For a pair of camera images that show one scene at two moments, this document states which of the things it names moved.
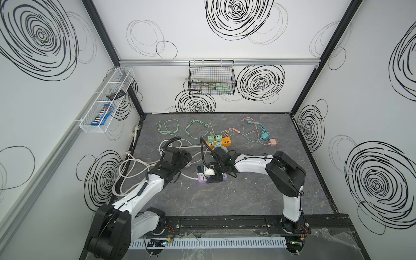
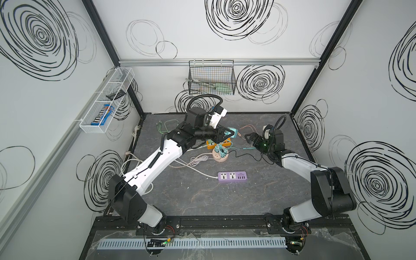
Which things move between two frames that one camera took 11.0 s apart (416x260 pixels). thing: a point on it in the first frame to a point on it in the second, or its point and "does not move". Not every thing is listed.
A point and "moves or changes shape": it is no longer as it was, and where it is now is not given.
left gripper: [181, 156] to [218, 133]
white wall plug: [137, 127] does not move
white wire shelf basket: [98, 116] does not move
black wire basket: [211, 77] does not move
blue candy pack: [104, 114] does not move
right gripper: [218, 165] to [255, 140]
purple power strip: [202, 178] moves or changes shape
